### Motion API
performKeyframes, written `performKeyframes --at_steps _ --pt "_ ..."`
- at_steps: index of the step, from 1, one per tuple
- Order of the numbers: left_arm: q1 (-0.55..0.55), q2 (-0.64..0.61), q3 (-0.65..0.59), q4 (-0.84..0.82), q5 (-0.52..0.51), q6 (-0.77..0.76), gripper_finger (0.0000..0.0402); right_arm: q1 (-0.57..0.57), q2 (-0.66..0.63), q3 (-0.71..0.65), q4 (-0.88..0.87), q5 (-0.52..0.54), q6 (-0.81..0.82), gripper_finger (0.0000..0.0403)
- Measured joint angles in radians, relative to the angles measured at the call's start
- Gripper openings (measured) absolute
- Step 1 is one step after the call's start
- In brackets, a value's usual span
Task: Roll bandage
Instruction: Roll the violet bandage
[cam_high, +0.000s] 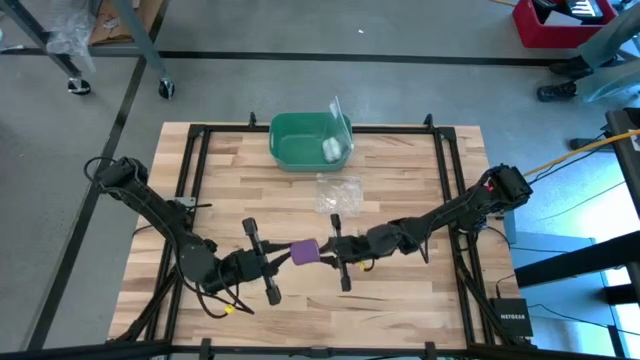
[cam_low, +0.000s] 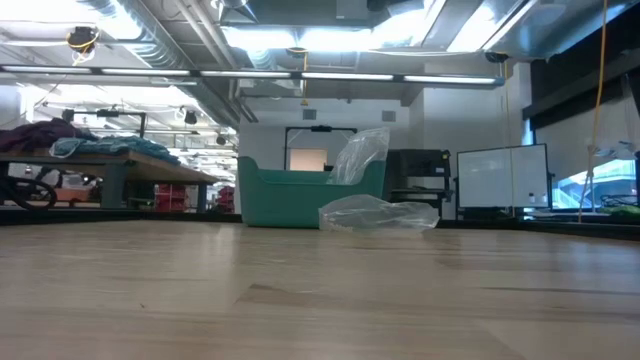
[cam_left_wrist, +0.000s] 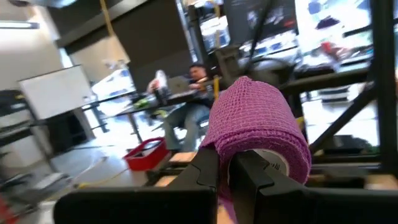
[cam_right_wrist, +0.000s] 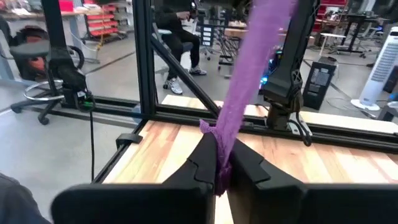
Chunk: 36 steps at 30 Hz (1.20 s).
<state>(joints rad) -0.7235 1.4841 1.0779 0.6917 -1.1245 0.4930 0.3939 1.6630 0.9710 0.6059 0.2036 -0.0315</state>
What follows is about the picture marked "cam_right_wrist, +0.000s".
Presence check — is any black aluminium table frame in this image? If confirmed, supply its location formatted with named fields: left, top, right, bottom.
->
left=11, top=0, right=398, bottom=185

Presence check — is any purple elastic bandage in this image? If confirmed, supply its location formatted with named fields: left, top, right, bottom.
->
left=198, top=0, right=300, bottom=197

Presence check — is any person's white shoe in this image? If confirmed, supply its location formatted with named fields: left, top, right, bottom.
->
left=188, top=65, right=208, bottom=77
left=162, top=77, right=184, bottom=95

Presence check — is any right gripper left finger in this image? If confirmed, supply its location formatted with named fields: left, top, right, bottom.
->
left=50, top=131, right=219, bottom=224

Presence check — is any white tower fan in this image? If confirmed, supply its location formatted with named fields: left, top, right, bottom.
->
left=350, top=26, right=398, bottom=112

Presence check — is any black stool with chrome ring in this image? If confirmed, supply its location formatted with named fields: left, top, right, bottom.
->
left=8, top=39, right=87, bottom=126

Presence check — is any person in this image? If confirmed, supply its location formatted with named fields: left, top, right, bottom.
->
left=154, top=0, right=201, bottom=82
left=0, top=172, right=53, bottom=224

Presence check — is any small white table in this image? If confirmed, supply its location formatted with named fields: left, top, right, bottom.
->
left=319, top=32, right=348, bottom=57

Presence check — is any black computer tower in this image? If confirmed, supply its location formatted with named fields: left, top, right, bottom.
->
left=302, top=56, right=339, bottom=111

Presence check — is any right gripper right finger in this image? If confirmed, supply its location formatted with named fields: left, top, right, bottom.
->
left=228, top=138, right=398, bottom=224

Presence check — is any red bin rack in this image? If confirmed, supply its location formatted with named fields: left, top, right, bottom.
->
left=83, top=0, right=129, bottom=39

